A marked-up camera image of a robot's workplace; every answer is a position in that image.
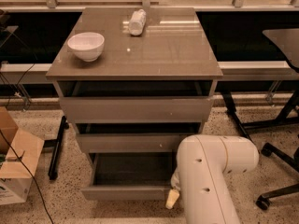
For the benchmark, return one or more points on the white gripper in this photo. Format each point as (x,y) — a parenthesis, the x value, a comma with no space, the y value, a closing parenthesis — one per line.
(175,180)

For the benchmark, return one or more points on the grey bottom drawer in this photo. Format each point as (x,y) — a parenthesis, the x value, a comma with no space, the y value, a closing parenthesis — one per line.
(131,176)

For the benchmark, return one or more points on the grey drawer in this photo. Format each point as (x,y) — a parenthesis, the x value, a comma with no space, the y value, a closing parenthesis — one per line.
(131,176)
(134,137)
(137,101)

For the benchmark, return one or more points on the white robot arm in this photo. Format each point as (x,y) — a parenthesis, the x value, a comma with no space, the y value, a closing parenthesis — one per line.
(202,163)

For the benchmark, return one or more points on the grey middle drawer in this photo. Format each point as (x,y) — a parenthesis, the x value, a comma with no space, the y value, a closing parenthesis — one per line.
(134,137)

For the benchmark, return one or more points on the grey drawer cabinet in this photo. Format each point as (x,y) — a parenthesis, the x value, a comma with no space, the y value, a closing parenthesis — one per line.
(172,47)

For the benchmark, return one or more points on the grey top drawer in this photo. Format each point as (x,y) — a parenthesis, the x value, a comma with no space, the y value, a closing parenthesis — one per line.
(137,101)

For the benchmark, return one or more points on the open cardboard box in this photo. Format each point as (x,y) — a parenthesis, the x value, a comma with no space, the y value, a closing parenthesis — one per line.
(20,152)

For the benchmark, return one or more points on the black right stand foot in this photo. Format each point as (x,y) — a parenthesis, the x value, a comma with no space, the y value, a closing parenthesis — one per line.
(231,111)

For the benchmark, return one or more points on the black stand foot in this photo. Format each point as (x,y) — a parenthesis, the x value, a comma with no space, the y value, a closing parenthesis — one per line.
(231,111)
(56,144)

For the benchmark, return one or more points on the black left stand foot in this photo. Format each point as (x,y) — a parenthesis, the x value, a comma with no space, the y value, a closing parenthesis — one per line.
(56,144)

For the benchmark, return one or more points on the white ceramic bowl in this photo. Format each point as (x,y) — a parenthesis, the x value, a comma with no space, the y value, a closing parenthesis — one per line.
(87,46)

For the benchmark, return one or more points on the white plastic bottle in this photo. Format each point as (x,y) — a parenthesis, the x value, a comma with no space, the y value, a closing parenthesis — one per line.
(137,22)

